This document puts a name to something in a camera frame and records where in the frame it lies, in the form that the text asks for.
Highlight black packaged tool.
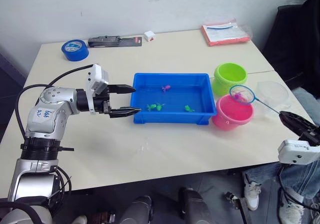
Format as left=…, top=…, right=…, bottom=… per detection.
left=87, top=35, right=144, bottom=48

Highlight black chair base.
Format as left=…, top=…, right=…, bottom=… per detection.
left=223, top=191, right=251, bottom=224

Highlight pink toy fish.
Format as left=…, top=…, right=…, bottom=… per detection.
left=232, top=89, right=246, bottom=102

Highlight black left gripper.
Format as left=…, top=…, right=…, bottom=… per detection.
left=92, top=84, right=143, bottom=119

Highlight orange folder in plastic bag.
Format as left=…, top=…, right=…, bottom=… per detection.
left=200, top=18, right=253, bottom=47

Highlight dark rounded shape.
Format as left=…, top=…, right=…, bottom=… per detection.
left=178, top=186, right=214, bottom=224
left=119, top=195, right=154, bottom=224

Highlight green plastic bucket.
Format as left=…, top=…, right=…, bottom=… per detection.
left=212, top=62, right=249, bottom=97

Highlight blue plastic tub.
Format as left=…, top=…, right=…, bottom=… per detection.
left=129, top=72, right=218, bottom=126

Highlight blue tape roll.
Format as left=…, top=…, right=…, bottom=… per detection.
left=61, top=39, right=90, bottom=62

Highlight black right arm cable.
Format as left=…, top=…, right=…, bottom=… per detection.
left=276, top=163, right=314, bottom=211

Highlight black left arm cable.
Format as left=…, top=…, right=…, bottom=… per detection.
left=14, top=64, right=97, bottom=145

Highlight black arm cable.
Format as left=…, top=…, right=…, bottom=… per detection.
left=276, top=163, right=314, bottom=211
left=14, top=64, right=97, bottom=145

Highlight blue fish net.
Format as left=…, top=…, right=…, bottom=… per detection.
left=229, top=84, right=283, bottom=116

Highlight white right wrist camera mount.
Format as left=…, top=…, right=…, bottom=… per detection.
left=277, top=139, right=320, bottom=165

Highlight black jacket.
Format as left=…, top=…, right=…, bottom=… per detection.
left=261, top=0, right=320, bottom=98

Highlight small white box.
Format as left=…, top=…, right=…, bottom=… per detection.
left=143, top=30, right=157, bottom=42

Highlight silver robot torso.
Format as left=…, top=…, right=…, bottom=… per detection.
left=0, top=196, right=54, bottom=224

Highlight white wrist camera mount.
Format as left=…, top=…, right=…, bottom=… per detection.
left=277, top=139, right=320, bottom=165
left=84, top=64, right=110, bottom=115

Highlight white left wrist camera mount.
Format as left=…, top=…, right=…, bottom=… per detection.
left=84, top=64, right=110, bottom=115

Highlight person's blue jeans legs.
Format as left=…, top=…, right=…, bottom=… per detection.
left=242, top=87, right=320, bottom=211

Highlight pink plastic bucket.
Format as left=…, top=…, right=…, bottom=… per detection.
left=211, top=94, right=255, bottom=132

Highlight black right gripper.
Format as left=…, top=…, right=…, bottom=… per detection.
left=278, top=110, right=320, bottom=148

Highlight clear plastic cup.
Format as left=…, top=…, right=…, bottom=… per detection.
left=256, top=81, right=293, bottom=115

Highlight white sneaker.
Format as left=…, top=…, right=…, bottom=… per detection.
left=243, top=176, right=262, bottom=211
left=278, top=189, right=305, bottom=224

